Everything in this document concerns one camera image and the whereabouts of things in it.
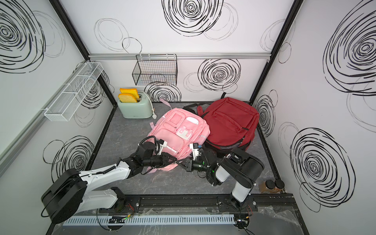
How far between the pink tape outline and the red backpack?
5 cm

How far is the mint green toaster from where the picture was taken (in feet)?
3.33

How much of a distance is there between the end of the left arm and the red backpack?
295 mm

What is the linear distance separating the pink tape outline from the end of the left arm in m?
0.05

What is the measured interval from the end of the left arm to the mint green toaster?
40cm

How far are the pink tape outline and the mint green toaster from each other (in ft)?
0.33

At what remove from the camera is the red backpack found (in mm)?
892

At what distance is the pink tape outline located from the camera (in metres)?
0.86

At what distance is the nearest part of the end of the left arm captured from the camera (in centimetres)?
66
